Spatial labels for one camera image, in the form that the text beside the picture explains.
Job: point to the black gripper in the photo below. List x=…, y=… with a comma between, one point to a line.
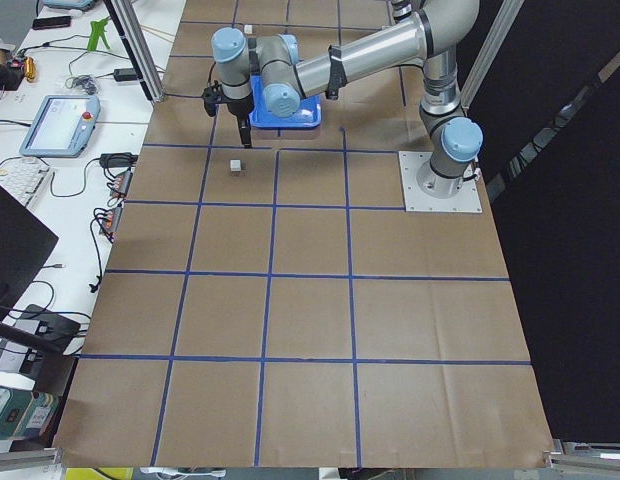
x=237, y=107

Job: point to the blue plastic tray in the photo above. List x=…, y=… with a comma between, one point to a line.
x=308, y=116

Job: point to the person hand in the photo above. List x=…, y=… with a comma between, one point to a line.
x=10, y=78

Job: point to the wooden chopstick pair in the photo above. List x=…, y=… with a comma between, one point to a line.
x=158, y=33

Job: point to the black power adapter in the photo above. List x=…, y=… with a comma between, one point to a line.
x=124, y=75

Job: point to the teach pendant tablet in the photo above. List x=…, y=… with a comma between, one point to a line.
x=62, y=127

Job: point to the black smartphone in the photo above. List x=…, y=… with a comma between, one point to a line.
x=55, y=22

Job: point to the white keyboard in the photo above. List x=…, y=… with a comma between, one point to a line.
x=25, y=178

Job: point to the black monitor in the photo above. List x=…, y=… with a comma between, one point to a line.
x=25, y=245

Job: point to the aluminium frame post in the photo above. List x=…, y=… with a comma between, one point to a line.
x=130, y=33

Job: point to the green handled reacher grabber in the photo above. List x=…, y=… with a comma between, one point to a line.
x=98, y=35

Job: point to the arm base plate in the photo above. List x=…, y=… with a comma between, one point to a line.
x=426, y=192

